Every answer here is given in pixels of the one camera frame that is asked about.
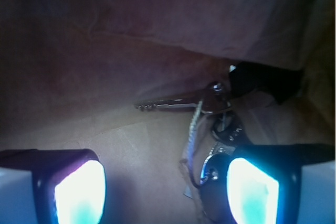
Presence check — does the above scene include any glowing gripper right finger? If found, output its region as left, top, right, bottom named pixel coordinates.
left=226, top=144, right=335, bottom=223

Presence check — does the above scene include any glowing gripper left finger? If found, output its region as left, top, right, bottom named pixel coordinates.
left=1, top=149, right=106, bottom=223

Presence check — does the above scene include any silver key bunch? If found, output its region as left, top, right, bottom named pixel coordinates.
left=134, top=82, right=248, bottom=223

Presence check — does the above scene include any brown paper bag bin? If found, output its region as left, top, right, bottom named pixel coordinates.
left=1, top=0, right=335, bottom=223

